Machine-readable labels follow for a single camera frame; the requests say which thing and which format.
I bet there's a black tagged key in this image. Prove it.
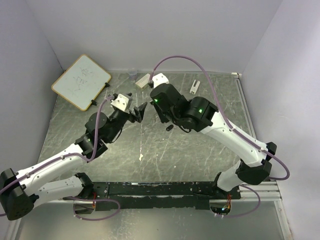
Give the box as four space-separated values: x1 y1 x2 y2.
166 124 174 132

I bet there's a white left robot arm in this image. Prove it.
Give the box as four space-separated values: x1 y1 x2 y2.
0 100 147 221

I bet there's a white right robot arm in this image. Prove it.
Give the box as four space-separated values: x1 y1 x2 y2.
150 83 277 199

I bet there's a white plastic clip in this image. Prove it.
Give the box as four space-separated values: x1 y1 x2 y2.
189 79 201 95

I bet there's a white cardboard box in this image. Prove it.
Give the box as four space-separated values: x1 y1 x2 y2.
135 73 150 91

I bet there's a clear plastic cup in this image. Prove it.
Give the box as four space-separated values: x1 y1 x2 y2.
127 68 138 81

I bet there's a small framed whiteboard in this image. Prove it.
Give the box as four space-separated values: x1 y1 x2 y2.
51 54 112 111

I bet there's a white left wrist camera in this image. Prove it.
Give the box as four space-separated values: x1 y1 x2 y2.
111 94 133 113

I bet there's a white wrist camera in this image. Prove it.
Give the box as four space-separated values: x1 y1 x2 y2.
111 94 133 113
148 73 170 89

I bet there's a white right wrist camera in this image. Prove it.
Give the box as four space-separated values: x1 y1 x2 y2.
148 73 170 89

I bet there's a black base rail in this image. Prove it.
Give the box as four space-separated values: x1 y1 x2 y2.
62 181 242 212

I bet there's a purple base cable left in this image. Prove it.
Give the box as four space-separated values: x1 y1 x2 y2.
72 196 121 221

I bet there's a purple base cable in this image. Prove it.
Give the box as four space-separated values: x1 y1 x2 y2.
214 184 261 220
72 196 121 221

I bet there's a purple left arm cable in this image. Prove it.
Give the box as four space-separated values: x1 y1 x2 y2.
0 96 113 217

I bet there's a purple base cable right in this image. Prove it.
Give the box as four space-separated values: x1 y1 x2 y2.
214 184 261 220

